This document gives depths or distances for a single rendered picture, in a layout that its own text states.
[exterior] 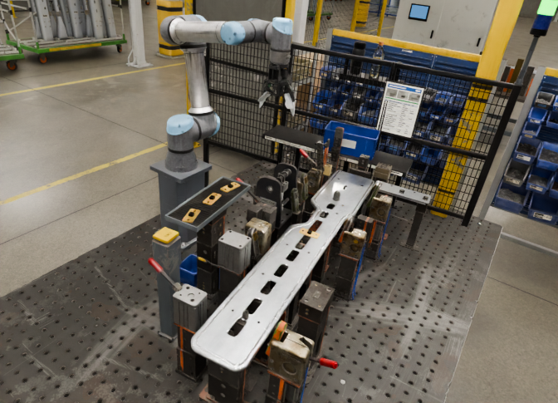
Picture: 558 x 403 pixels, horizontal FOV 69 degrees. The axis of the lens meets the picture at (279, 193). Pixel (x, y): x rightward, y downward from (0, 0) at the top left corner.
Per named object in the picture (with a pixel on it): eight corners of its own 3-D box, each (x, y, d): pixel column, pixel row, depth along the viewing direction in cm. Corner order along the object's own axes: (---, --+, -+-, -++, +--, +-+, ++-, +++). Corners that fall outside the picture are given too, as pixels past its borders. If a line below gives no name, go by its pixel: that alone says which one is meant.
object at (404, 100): (412, 140, 235) (426, 86, 220) (374, 130, 243) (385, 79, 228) (413, 139, 237) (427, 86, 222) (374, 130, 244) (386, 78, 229)
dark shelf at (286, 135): (404, 178, 224) (406, 173, 222) (261, 138, 254) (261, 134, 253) (412, 164, 241) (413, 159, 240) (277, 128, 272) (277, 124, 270)
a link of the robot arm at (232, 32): (144, 16, 162) (234, 15, 135) (166, 15, 170) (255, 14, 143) (149, 46, 167) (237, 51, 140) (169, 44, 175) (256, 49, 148)
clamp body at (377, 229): (377, 264, 204) (393, 205, 187) (354, 256, 208) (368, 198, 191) (381, 254, 211) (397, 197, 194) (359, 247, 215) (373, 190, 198)
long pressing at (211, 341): (250, 380, 109) (250, 377, 108) (182, 346, 116) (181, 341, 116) (376, 181, 219) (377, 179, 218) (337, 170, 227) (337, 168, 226)
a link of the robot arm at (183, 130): (161, 144, 184) (159, 116, 177) (183, 138, 194) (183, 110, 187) (179, 153, 178) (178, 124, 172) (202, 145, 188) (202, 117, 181)
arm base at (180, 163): (157, 164, 188) (156, 145, 183) (181, 155, 199) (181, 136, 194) (181, 175, 181) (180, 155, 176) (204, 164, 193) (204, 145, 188)
